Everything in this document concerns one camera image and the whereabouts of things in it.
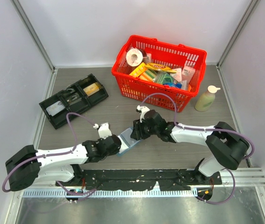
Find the yellow orange box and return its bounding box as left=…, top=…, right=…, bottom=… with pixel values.
left=129, top=63, right=157, bottom=82

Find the white card in tray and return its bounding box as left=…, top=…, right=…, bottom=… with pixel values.
left=46, top=101, right=65, bottom=116

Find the pink white packet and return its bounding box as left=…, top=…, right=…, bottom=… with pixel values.
left=181, top=66, right=196, bottom=82

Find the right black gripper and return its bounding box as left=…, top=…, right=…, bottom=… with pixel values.
left=130, top=118, right=159, bottom=141

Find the blue leather card holder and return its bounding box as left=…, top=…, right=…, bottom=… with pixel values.
left=117, top=127, right=140, bottom=156

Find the red plastic shopping basket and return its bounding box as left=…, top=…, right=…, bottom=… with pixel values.
left=111, top=35, right=207, bottom=112

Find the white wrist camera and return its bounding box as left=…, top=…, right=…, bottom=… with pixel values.
left=93, top=122, right=112, bottom=139
left=136, top=105, right=150, bottom=123

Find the white slotted cable duct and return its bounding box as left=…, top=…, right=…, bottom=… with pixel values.
left=22, top=188, right=198, bottom=198

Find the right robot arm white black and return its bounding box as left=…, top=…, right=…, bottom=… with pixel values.
left=131, top=106, right=250, bottom=184

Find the yellow chips bag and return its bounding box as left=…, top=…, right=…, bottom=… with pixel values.
left=145, top=63, right=176, bottom=73

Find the aluminium frame rail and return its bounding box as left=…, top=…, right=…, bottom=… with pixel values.
left=12, top=167, right=265, bottom=189

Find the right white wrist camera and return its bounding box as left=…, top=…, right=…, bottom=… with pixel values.
left=136, top=105, right=150, bottom=123

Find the white tape roll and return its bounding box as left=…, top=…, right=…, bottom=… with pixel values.
left=126, top=48, right=143, bottom=67

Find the black compartment tray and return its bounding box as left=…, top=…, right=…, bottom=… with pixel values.
left=39, top=74, right=108, bottom=129

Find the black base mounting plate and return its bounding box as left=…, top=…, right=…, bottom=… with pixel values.
left=55, top=168, right=222, bottom=191

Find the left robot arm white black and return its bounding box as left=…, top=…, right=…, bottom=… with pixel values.
left=2, top=135, right=128, bottom=192

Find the green patterned packet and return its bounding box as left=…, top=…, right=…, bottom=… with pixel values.
left=153, top=71, right=182, bottom=89

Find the green lotion bottle white cap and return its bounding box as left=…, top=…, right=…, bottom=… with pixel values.
left=195, top=85, right=221, bottom=112

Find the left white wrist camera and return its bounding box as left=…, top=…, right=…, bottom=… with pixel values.
left=93, top=122, right=112, bottom=139

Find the dark brown credit card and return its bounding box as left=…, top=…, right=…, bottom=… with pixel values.
left=64, top=92, right=81, bottom=105

